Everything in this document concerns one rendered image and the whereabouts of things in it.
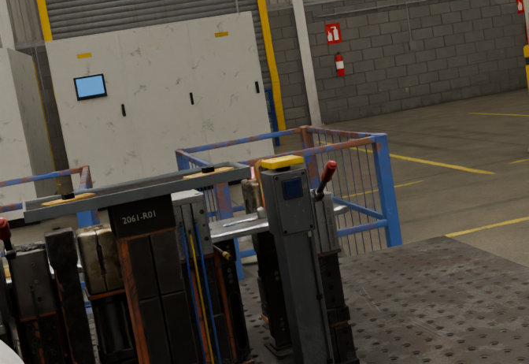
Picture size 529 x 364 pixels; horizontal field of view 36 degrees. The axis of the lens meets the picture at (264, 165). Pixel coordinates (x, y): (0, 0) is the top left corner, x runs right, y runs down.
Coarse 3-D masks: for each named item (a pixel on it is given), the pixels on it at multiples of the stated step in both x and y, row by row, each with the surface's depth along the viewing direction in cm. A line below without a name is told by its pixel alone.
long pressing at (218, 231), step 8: (336, 208) 172; (344, 208) 173; (240, 216) 183; (248, 216) 182; (256, 216) 180; (216, 224) 179; (224, 224) 177; (232, 224) 177; (240, 224) 174; (248, 224) 172; (256, 224) 171; (264, 224) 168; (216, 232) 169; (224, 232) 166; (232, 232) 166; (240, 232) 166; (248, 232) 167; (256, 232) 167; (216, 240) 165; (224, 240) 165; (80, 264) 158; (80, 272) 157; (8, 280) 154; (8, 288) 154
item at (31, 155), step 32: (0, 64) 890; (32, 64) 1117; (0, 96) 894; (32, 96) 1047; (0, 128) 897; (32, 128) 986; (0, 160) 900; (32, 160) 932; (0, 192) 903; (32, 192) 909; (32, 224) 913
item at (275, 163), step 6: (288, 156) 144; (294, 156) 142; (264, 162) 142; (270, 162) 139; (276, 162) 139; (282, 162) 139; (288, 162) 140; (294, 162) 140; (300, 162) 140; (270, 168) 139; (276, 168) 139; (282, 168) 141; (288, 168) 142
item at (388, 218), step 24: (216, 144) 458; (312, 144) 469; (336, 144) 353; (360, 144) 355; (384, 144) 358; (192, 168) 410; (312, 168) 470; (360, 168) 394; (384, 168) 359; (216, 192) 341; (384, 192) 360; (384, 216) 363; (240, 240) 378; (240, 264) 346
